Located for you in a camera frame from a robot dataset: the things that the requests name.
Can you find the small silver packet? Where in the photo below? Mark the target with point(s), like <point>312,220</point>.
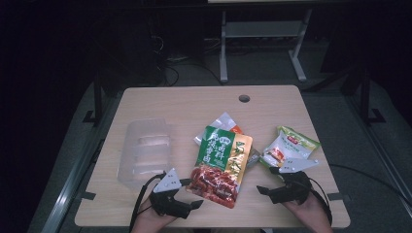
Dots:
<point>253,158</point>

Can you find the white metal stand frame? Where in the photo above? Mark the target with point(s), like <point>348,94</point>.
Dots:
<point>262,29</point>

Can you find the clear plastic container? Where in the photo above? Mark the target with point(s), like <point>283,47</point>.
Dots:
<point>144,152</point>

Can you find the grey metal rail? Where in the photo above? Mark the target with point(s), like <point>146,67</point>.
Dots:
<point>382,152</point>
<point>69,191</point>

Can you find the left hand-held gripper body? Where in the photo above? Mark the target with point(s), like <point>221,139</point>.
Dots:
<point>168,184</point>

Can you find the white and orange packet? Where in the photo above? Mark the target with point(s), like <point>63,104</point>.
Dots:
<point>223,124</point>

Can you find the black metal stand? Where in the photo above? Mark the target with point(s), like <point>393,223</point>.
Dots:
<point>97,103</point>
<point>366,103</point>

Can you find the person's left hand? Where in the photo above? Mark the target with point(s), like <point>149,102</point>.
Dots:
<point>147,221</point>

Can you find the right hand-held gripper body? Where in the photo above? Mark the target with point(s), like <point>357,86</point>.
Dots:
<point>296,189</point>

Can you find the black table edge bracket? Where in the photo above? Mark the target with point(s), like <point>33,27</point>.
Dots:
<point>88,195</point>
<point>336,196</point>

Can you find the white and green packet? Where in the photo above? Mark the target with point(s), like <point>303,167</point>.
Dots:
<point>288,145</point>

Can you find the person's right hand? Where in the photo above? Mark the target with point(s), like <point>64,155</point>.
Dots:
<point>312,215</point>

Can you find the large green and red packet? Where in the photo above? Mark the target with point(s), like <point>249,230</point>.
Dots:
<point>220,161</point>

